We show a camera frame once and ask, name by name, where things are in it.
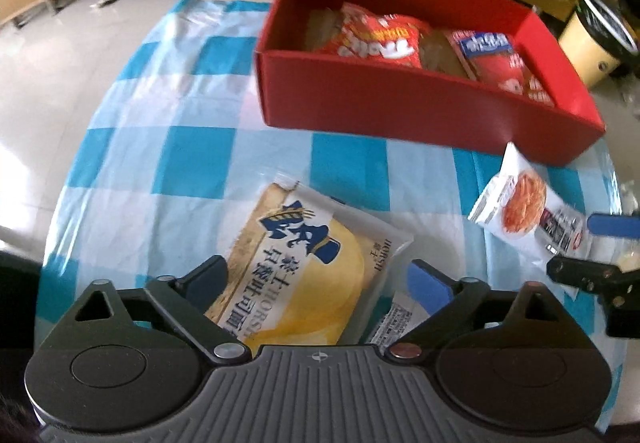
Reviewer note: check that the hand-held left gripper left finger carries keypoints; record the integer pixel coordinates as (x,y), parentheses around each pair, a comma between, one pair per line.
(207,280)

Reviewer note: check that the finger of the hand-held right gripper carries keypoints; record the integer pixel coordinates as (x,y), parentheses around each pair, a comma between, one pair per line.
(607,225)
(575,273)

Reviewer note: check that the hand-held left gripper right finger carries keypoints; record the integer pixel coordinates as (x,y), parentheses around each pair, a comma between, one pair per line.
(430,288)

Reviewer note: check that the white packet with orange noodles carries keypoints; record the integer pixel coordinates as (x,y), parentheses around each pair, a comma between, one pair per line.
(525,208)

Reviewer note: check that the yellow toast bread packet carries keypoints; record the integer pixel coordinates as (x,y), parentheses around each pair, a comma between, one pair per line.
(310,273)

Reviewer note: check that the red cardboard box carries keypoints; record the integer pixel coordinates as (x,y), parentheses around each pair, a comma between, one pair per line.
(400,103)

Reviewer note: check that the red packet with crown print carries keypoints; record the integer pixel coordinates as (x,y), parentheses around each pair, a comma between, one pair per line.
(500,68)

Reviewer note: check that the red packet with white letters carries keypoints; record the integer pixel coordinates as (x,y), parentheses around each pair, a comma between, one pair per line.
(380,40)

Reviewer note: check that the blue checked tablecloth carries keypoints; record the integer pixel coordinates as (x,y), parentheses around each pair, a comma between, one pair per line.
(175,148)

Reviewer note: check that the yellow trash bin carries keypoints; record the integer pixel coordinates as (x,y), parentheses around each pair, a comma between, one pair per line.
(585,48)

